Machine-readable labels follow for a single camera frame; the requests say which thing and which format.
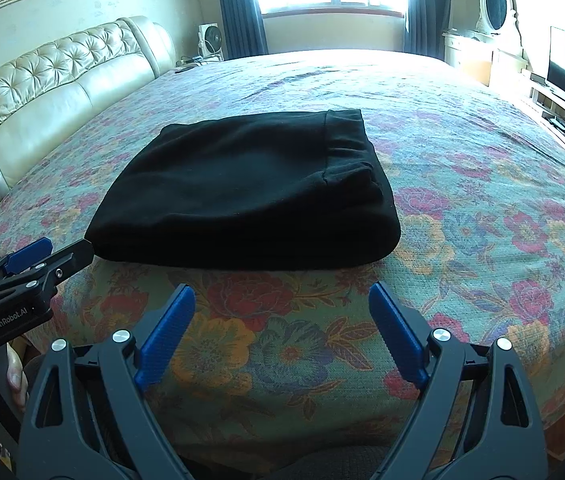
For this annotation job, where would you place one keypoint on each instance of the cream tufted leather headboard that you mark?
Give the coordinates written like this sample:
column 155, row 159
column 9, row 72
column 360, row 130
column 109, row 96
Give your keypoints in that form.
column 62, row 90

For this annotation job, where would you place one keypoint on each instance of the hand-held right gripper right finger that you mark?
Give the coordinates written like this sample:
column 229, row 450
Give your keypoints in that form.
column 397, row 335

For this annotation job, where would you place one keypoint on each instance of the cream vanity dresser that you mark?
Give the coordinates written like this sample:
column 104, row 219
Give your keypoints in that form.
column 467, row 55

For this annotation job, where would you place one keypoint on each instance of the white box fan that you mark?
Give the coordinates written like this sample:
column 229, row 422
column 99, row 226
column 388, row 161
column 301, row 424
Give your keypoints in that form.
column 211, row 40

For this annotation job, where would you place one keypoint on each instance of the black pants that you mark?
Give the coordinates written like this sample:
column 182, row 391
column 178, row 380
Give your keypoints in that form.
column 242, row 200

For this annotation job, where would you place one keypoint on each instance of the bed with floral bedspread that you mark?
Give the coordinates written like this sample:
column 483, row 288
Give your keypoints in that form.
column 462, row 210

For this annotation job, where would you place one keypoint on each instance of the dark blue curtain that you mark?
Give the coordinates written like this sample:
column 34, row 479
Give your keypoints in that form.
column 240, row 10
column 425, row 10

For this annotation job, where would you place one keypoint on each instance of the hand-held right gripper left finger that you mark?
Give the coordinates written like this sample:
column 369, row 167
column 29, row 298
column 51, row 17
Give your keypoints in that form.
column 167, row 335

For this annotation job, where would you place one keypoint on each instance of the oval vanity mirror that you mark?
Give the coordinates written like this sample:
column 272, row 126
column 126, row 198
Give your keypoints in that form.
column 496, row 2

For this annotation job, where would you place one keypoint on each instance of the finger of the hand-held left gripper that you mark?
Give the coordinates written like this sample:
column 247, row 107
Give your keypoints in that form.
column 70, row 260
column 27, row 252

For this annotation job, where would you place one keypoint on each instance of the person's left hand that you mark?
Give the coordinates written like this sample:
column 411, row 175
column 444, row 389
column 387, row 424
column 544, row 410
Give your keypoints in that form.
column 15, row 375

